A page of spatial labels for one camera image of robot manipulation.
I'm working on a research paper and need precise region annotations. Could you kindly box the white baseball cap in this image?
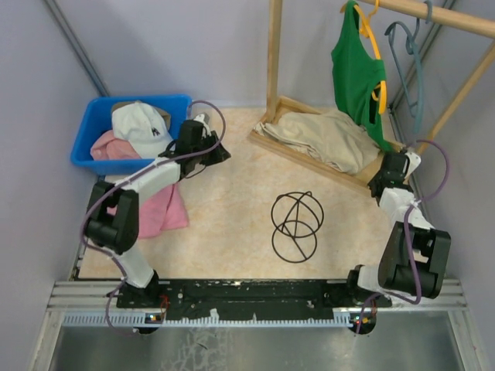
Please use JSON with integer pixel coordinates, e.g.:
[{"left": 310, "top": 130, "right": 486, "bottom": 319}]
[{"left": 111, "top": 101, "right": 172, "bottom": 158}]

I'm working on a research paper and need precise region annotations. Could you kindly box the pink baseball cap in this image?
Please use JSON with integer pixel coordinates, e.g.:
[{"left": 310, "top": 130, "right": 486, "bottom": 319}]
[{"left": 90, "top": 130, "right": 141, "bottom": 161}]

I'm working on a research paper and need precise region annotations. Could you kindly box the black wire hat stand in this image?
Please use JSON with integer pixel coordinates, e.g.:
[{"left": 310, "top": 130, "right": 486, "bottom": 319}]
[{"left": 270, "top": 191, "right": 325, "bottom": 264}]

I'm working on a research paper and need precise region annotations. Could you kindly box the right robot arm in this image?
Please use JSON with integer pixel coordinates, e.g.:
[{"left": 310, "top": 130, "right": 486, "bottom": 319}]
[{"left": 345, "top": 149, "right": 451, "bottom": 306}]

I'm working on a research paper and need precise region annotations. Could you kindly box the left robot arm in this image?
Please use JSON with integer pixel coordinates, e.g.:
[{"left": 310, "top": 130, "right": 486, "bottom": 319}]
[{"left": 81, "top": 113, "right": 231, "bottom": 307}]

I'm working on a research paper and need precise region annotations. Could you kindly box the tan baseball cap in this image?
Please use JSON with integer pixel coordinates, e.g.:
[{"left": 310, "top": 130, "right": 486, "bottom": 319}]
[{"left": 111, "top": 100, "right": 171, "bottom": 129}]

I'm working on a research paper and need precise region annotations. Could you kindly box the beige cloth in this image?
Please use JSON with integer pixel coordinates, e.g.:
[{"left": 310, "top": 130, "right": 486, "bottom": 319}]
[{"left": 254, "top": 107, "right": 380, "bottom": 175}]

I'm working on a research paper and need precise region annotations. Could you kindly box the pink folded cloth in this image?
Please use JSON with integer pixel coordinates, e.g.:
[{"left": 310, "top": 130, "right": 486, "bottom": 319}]
[{"left": 138, "top": 184, "right": 189, "bottom": 239}]

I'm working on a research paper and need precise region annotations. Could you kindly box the green tank top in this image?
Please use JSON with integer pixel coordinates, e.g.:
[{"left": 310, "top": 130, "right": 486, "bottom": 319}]
[{"left": 331, "top": 0, "right": 396, "bottom": 152}]

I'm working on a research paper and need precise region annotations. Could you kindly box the grey blue hanger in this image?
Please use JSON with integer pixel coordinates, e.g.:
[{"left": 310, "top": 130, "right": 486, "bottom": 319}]
[{"left": 384, "top": 0, "right": 434, "bottom": 134}]

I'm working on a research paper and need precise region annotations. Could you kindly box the yellow hanger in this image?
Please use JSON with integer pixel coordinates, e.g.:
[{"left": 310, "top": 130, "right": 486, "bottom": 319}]
[{"left": 339, "top": 1, "right": 387, "bottom": 114}]

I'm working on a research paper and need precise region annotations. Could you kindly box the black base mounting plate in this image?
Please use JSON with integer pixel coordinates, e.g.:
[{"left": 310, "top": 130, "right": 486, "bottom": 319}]
[{"left": 115, "top": 277, "right": 392, "bottom": 322}]

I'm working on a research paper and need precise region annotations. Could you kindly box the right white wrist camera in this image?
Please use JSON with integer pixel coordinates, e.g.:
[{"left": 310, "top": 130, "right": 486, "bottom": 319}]
[{"left": 405, "top": 151, "right": 422, "bottom": 177}]

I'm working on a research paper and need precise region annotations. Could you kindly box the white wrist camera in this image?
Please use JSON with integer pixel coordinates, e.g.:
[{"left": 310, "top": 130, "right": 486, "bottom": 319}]
[
  {"left": 193, "top": 112, "right": 210, "bottom": 126},
  {"left": 405, "top": 151, "right": 422, "bottom": 177}
]

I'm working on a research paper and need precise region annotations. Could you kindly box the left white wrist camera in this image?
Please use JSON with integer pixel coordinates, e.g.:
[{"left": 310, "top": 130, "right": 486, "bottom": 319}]
[{"left": 193, "top": 112, "right": 210, "bottom": 126}]

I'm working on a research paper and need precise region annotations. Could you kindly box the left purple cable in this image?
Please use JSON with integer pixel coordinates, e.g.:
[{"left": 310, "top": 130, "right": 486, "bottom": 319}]
[{"left": 79, "top": 100, "right": 227, "bottom": 339}]

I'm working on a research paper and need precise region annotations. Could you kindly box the aluminium rail frame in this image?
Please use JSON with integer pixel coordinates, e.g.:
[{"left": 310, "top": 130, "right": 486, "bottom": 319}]
[{"left": 47, "top": 279, "right": 467, "bottom": 334}]

